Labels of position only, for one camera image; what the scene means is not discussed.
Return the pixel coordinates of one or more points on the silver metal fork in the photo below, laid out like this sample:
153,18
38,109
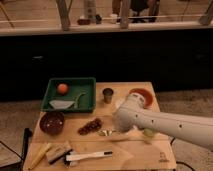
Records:
106,132

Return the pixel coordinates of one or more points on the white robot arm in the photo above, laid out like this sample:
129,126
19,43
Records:
193,129

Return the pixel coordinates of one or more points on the orange bowl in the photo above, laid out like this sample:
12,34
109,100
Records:
146,95

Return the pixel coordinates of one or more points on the dark purple bowl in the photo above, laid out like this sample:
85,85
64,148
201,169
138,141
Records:
52,123

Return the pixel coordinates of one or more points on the small metal cup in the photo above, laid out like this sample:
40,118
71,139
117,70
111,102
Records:
108,94

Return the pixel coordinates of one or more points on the green bean pod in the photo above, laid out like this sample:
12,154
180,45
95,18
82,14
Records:
77,99

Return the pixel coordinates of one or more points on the dark grape bunch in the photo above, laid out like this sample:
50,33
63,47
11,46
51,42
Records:
90,127

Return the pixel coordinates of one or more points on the green plastic tray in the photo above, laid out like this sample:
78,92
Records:
75,87

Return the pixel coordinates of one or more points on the orange fruit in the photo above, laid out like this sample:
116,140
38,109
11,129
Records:
62,89

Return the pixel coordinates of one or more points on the grey triangular cloth piece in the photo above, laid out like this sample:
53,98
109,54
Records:
61,104

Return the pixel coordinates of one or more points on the green round fruit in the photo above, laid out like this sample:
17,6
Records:
149,133

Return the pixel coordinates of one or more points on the wooden scrub brush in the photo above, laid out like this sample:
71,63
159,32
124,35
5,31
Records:
57,152

